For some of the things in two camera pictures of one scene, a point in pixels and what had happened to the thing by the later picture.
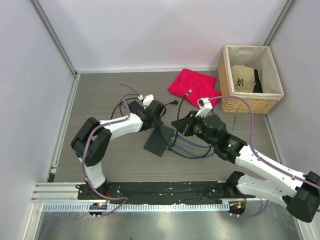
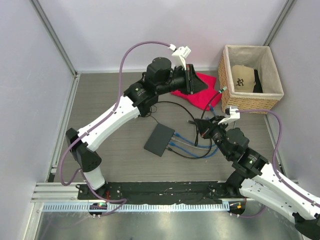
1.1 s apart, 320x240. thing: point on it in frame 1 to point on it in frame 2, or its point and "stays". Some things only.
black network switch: x=159 y=139 stays
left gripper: x=158 y=123 to x=192 y=83
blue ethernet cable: x=189 y=151 stays
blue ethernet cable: x=191 y=142 stays
